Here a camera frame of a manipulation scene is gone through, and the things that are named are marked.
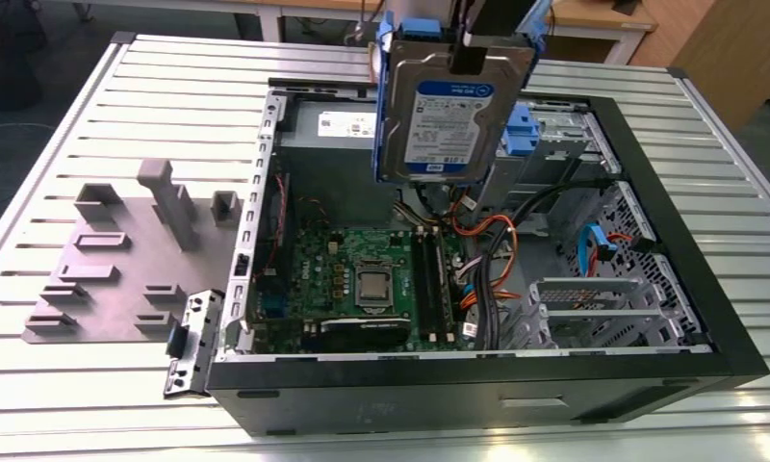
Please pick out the blue plastic drive bracket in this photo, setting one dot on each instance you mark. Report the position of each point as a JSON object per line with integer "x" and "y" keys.
{"x": 523, "y": 135}

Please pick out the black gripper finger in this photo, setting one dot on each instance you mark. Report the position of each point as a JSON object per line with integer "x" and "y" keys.
{"x": 468, "y": 60}

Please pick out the grey parts rack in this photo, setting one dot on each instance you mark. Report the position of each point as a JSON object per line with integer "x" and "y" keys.
{"x": 121, "y": 260}

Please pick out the black RAM stick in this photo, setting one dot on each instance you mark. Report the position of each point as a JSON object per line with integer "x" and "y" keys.
{"x": 441, "y": 289}

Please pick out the hard disk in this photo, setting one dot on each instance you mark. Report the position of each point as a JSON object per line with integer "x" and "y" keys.
{"x": 443, "y": 130}

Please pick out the grey card retention bracket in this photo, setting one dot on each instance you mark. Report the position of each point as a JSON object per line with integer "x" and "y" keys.
{"x": 196, "y": 337}

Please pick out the grey power supply unit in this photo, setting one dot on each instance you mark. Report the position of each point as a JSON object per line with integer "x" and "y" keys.
{"x": 327, "y": 183}

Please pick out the green motherboard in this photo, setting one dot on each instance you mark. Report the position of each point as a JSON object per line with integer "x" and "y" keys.
{"x": 392, "y": 245}

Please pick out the silver CPU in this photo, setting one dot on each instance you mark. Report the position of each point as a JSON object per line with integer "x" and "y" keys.
{"x": 373, "y": 289}

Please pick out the black graphics card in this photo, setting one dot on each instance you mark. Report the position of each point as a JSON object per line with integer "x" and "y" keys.
{"x": 365, "y": 329}

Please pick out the black PC case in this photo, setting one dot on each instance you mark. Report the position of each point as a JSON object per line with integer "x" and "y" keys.
{"x": 424, "y": 399}

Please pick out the brown wooden cabinet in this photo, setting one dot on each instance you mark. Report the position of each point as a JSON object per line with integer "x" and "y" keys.
{"x": 732, "y": 48}

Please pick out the silver metal drive cage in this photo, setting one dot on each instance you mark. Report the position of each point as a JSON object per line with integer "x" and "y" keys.
{"x": 533, "y": 178}

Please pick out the silver disk bay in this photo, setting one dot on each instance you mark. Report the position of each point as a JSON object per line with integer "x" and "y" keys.
{"x": 616, "y": 313}

